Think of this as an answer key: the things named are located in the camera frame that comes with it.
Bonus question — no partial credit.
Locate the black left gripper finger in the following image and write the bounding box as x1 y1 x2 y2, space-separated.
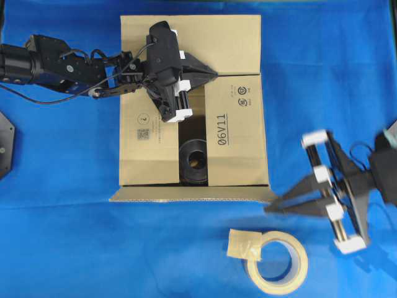
181 72 218 90
181 52 218 77

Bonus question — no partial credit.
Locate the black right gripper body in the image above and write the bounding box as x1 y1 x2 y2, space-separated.
301 129 385 255

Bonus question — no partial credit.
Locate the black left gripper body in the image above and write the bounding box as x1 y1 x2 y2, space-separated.
143 20 193 123

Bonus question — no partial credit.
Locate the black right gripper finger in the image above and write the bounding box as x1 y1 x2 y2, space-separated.
270 174 326 207
264 200 328 217

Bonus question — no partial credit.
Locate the brown cardboard box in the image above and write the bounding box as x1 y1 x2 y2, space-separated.
112 15 275 202

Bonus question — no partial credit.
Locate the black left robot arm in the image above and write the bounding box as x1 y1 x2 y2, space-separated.
1 21 218 122

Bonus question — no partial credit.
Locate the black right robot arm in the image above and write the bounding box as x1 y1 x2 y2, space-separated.
265 125 396 254

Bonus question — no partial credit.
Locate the black spool front centre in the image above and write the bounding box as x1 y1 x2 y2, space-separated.
179 139 208 186

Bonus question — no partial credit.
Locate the beige packing tape roll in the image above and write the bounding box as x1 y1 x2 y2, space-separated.
227 229 309 296

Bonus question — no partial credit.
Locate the blue table cloth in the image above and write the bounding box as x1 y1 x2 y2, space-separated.
1 1 396 297

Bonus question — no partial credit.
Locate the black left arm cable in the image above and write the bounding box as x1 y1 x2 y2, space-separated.
0 42 156 106

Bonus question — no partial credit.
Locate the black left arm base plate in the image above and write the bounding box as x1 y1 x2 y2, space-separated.
0 113 15 179

